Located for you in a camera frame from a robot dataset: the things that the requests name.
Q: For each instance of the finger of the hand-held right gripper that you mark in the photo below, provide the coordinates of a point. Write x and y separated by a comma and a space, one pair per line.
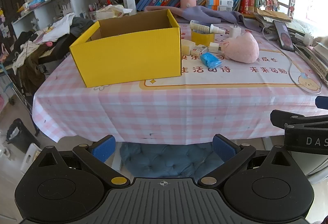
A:
322, 102
281, 117

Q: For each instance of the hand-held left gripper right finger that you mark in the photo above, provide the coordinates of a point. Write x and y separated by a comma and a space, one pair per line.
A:
223, 149

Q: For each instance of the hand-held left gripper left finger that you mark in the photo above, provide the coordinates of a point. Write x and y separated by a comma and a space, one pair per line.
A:
103, 149

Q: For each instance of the pink plush toy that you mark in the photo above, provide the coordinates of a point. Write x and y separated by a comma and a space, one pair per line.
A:
242, 47

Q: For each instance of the blue plastic packet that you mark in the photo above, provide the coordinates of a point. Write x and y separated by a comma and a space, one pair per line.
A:
211, 60

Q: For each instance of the yellow cardboard box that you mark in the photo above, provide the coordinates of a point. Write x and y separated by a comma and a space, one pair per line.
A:
123, 60

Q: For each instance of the white plug charger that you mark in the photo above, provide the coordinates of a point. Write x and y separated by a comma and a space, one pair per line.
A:
234, 32

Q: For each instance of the blue spray bottle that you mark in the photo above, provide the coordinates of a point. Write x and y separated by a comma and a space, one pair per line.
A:
199, 26

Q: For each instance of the stack of papers and books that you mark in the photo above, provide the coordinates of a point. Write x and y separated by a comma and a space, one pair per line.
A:
315, 60

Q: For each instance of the blue tufted chair cushion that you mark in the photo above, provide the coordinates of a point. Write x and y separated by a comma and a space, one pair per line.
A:
169, 160

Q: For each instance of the white plastic adapter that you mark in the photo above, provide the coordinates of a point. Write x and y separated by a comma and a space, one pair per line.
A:
305, 39

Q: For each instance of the white plastic stool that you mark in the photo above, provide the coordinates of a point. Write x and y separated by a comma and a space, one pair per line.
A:
29, 160

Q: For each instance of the black smartphone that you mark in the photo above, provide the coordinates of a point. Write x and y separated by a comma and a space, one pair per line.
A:
284, 35

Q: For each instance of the white flat power brick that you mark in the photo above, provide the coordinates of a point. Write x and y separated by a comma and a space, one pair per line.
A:
270, 36

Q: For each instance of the black trash bin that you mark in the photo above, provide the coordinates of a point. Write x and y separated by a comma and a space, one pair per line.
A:
19, 136

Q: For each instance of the brown paper envelope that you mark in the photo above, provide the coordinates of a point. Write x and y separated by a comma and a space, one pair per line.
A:
274, 15

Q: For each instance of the small red white box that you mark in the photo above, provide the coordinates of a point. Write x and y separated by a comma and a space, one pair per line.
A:
199, 50

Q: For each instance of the yellow tape roll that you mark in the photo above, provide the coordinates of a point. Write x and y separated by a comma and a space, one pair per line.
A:
202, 37

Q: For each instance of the colourful figure card pack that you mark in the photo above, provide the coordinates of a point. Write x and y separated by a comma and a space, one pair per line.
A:
269, 1

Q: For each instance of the orange blue white carton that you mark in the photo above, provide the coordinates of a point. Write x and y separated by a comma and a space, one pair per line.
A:
220, 2
217, 8

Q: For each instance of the pile of clothes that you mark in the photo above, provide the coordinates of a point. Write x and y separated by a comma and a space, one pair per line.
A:
59, 29

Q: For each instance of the purple fleece cloth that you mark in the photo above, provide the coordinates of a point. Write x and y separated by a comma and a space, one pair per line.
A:
205, 14

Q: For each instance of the white tissue pack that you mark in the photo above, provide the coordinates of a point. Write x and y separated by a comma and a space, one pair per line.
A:
112, 11

